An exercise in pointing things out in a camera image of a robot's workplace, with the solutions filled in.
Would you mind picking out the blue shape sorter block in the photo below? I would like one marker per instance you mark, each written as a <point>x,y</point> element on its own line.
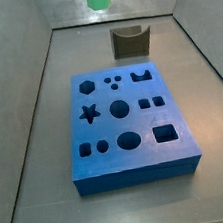
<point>127,130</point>

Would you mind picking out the dark grey curved holder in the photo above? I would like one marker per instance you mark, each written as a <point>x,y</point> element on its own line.
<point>130,41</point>

